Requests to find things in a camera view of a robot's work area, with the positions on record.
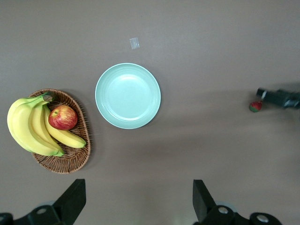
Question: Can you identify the red strawberry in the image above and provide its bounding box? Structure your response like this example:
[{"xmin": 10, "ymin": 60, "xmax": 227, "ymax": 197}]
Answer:
[{"xmin": 248, "ymin": 100, "xmax": 263, "ymax": 114}]

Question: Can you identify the yellow banana bunch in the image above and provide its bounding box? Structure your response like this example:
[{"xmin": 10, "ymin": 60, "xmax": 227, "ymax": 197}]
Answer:
[{"xmin": 7, "ymin": 92, "xmax": 88, "ymax": 158}]

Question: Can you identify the pale green round plate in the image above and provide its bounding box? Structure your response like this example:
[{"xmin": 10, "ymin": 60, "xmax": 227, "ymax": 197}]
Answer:
[{"xmin": 95, "ymin": 62, "xmax": 162, "ymax": 130}]

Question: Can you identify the small clear tape piece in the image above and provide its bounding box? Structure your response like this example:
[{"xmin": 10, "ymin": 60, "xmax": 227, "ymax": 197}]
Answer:
[{"xmin": 129, "ymin": 37, "xmax": 141, "ymax": 50}]

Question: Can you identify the brown table cloth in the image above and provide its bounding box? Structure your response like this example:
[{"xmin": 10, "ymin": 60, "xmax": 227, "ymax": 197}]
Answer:
[{"xmin": 0, "ymin": 0, "xmax": 300, "ymax": 225}]

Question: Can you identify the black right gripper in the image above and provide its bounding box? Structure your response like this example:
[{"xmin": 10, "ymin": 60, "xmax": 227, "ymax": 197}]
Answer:
[{"xmin": 256, "ymin": 87, "xmax": 300, "ymax": 109}]

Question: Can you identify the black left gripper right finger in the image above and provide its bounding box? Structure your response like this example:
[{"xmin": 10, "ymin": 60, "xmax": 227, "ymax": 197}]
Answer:
[{"xmin": 193, "ymin": 179, "xmax": 283, "ymax": 225}]

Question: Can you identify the brown wicker basket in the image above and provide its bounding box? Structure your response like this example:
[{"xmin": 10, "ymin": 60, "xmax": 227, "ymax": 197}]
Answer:
[{"xmin": 27, "ymin": 88, "xmax": 92, "ymax": 175}]

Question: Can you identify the red apple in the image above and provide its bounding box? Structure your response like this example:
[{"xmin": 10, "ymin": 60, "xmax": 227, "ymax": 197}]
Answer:
[{"xmin": 48, "ymin": 105, "xmax": 79, "ymax": 131}]

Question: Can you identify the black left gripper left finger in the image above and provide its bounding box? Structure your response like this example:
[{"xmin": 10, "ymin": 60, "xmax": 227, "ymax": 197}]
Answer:
[{"xmin": 0, "ymin": 179, "xmax": 87, "ymax": 225}]

